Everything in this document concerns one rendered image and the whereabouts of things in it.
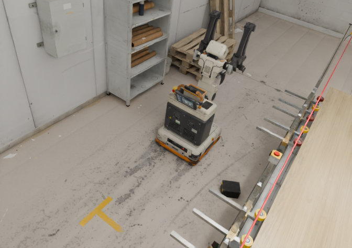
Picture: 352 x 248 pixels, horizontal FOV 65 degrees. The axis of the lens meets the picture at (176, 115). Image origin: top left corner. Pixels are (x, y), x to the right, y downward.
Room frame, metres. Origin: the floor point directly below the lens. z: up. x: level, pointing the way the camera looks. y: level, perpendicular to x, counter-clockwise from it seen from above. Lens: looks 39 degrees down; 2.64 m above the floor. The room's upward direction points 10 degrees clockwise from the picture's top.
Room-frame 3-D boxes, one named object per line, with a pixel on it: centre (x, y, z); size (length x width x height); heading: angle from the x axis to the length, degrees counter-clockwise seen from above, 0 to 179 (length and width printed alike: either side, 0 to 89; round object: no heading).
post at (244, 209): (1.05, -0.53, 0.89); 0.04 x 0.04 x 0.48; 61
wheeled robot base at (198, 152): (2.71, -0.22, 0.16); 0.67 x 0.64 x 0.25; 151
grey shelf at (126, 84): (3.75, 0.71, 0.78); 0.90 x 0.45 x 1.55; 151
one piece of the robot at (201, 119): (2.62, -0.17, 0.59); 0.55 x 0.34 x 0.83; 61
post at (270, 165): (1.50, -0.78, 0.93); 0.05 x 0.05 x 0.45; 61
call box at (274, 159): (1.49, -0.78, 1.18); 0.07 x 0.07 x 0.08; 61
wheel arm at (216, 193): (1.28, -0.55, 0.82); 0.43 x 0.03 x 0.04; 61
